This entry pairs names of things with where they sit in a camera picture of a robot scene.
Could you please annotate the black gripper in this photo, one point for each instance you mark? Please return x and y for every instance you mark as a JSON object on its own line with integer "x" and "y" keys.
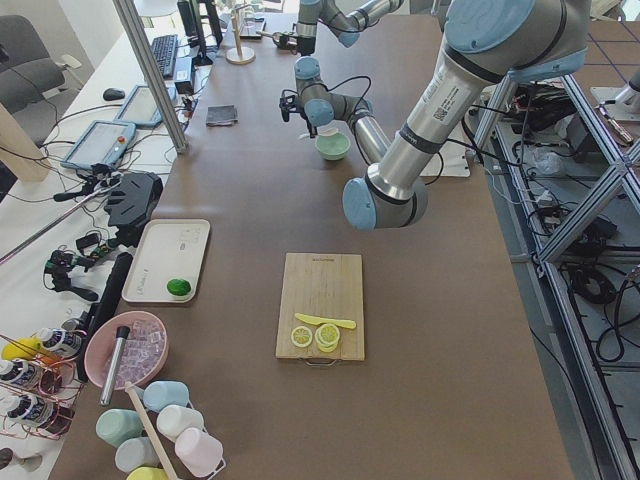
{"x": 309, "y": 121}

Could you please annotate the white ceramic spoon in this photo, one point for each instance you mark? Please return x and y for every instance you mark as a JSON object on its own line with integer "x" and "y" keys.
{"x": 327, "y": 132}

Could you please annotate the light green bowl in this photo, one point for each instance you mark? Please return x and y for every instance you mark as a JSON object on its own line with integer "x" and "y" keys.
{"x": 332, "y": 146}

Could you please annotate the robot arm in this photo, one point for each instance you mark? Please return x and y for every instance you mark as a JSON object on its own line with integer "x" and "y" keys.
{"x": 483, "y": 42}
{"x": 345, "y": 27}

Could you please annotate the pink ice bowl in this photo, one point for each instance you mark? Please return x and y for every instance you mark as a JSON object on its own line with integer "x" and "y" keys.
{"x": 145, "y": 350}

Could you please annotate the grey folded cloth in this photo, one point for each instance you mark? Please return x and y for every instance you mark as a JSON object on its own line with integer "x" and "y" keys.
{"x": 222, "y": 115}

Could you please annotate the wooden stand with round base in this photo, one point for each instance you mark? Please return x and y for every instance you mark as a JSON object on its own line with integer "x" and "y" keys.
{"x": 239, "y": 54}

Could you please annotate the black keyboard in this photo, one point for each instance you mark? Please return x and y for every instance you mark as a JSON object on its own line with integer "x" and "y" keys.
{"x": 165, "y": 48}

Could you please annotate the cream rabbit tray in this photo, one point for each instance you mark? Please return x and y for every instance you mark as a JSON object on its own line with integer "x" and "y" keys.
{"x": 169, "y": 248}

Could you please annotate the bamboo cutting board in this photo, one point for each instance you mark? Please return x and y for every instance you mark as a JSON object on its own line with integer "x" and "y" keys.
{"x": 322, "y": 285}

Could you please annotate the yellow plastic knife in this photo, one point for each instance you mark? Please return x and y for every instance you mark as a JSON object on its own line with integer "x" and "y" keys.
{"x": 317, "y": 321}

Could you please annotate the black computer mouse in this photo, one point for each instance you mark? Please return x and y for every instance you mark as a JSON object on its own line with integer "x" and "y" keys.
{"x": 113, "y": 94}

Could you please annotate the upper lemon slice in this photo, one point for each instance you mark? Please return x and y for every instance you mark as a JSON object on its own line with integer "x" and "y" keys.
{"x": 327, "y": 334}

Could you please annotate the lower lemon slice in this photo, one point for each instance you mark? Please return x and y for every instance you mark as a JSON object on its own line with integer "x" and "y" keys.
{"x": 301, "y": 336}

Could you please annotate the green lime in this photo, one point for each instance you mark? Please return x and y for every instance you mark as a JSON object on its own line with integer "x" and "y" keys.
{"x": 178, "y": 287}

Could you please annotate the blue teach pendant tablet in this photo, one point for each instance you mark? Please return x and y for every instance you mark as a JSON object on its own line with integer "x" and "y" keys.
{"x": 104, "y": 142}

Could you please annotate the steel cylinder muddler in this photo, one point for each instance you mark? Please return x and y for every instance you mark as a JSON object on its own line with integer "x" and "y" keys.
{"x": 108, "y": 387}

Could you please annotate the light blue cup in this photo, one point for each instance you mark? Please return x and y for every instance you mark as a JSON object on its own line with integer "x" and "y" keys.
{"x": 160, "y": 394}

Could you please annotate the white cup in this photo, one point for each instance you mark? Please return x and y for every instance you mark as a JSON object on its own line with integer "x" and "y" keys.
{"x": 173, "y": 420}

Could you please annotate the pink cup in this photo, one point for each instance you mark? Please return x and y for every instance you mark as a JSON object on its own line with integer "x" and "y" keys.
{"x": 201, "y": 453}

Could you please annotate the green cup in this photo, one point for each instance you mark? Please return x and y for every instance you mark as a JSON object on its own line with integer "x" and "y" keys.
{"x": 115, "y": 426}

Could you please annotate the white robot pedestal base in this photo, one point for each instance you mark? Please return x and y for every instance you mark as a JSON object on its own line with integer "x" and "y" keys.
{"x": 454, "y": 154}

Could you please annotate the aluminium frame post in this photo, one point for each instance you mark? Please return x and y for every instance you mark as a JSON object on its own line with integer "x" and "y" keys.
{"x": 139, "y": 42}

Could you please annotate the white wire cup rack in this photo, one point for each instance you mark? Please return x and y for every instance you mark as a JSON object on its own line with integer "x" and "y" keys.
{"x": 201, "y": 453}

